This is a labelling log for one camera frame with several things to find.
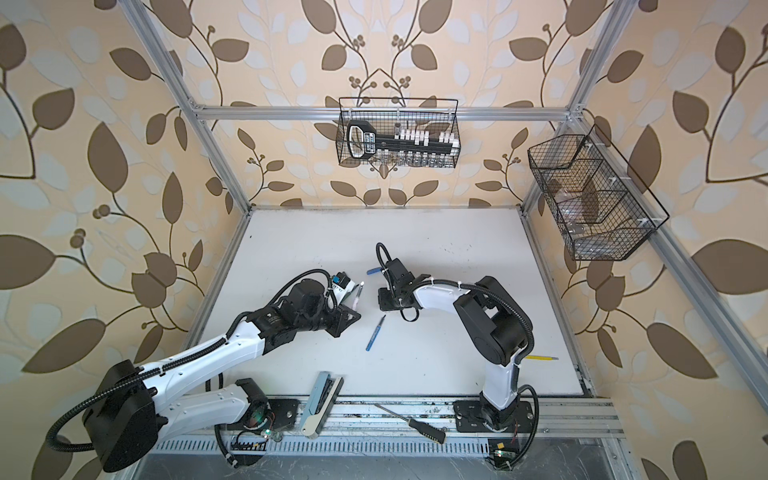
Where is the right black wire basket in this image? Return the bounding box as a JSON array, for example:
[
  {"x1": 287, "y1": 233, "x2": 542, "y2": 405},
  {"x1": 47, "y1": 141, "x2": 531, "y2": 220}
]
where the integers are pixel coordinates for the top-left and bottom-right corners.
[{"x1": 527, "y1": 125, "x2": 670, "y2": 261}]

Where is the black wire basket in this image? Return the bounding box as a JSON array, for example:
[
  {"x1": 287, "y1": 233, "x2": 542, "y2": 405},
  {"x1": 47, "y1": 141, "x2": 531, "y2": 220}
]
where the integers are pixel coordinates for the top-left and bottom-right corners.
[
  {"x1": 335, "y1": 95, "x2": 462, "y2": 169},
  {"x1": 527, "y1": 125, "x2": 670, "y2": 261}
]

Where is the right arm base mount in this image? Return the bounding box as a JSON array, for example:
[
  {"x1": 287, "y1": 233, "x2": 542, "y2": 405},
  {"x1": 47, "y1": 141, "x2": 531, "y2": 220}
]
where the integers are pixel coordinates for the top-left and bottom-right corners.
[{"x1": 453, "y1": 394, "x2": 540, "y2": 471}]

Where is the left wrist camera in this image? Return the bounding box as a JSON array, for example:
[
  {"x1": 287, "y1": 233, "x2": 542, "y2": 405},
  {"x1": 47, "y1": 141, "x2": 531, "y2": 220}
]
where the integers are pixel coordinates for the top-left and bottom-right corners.
[{"x1": 332, "y1": 272, "x2": 357, "y2": 304}]

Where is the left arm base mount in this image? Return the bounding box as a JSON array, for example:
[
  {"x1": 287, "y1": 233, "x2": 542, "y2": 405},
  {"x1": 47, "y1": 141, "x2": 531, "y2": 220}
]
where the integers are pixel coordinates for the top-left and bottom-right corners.
[{"x1": 214, "y1": 399, "x2": 300, "y2": 469}]

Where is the blue pen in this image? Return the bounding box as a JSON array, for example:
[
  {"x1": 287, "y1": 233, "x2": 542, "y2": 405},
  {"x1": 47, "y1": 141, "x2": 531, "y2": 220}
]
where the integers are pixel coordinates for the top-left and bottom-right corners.
[{"x1": 365, "y1": 314, "x2": 387, "y2": 352}]

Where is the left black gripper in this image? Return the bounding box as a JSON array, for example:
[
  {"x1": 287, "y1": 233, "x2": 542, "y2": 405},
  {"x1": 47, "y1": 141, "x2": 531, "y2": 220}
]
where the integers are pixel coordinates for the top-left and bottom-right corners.
[{"x1": 295, "y1": 296, "x2": 364, "y2": 338}]

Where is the center black wire basket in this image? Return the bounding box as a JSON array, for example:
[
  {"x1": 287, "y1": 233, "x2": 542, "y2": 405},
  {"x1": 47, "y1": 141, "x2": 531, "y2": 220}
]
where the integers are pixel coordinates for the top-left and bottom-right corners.
[{"x1": 335, "y1": 95, "x2": 462, "y2": 169}]

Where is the light blue stapler tool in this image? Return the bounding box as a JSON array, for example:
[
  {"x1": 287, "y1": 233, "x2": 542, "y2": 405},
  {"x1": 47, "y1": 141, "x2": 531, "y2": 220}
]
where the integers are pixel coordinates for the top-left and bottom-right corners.
[{"x1": 300, "y1": 371, "x2": 344, "y2": 439}]

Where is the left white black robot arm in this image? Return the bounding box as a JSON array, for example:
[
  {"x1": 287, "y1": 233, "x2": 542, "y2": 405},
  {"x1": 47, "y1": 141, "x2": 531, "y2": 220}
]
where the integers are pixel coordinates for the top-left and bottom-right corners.
[{"x1": 45, "y1": 268, "x2": 360, "y2": 473}]

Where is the black socket tool set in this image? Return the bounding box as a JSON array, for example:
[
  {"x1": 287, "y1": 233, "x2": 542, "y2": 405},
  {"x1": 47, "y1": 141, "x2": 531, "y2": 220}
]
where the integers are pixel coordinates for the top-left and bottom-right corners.
[{"x1": 343, "y1": 120, "x2": 461, "y2": 161}]

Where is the pink white pen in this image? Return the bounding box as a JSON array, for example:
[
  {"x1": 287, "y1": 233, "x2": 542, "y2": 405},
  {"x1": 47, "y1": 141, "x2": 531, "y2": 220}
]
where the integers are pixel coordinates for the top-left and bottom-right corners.
[{"x1": 351, "y1": 282, "x2": 365, "y2": 311}]

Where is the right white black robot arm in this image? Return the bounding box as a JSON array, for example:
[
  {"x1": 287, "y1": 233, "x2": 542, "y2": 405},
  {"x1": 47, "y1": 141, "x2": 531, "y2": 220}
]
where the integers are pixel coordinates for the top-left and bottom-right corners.
[{"x1": 378, "y1": 258, "x2": 535, "y2": 431}]

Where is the black handled screwdriver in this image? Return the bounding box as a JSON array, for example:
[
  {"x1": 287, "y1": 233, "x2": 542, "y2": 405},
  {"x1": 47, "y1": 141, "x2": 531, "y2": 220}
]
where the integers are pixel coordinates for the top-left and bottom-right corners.
[{"x1": 374, "y1": 403, "x2": 446, "y2": 445}]

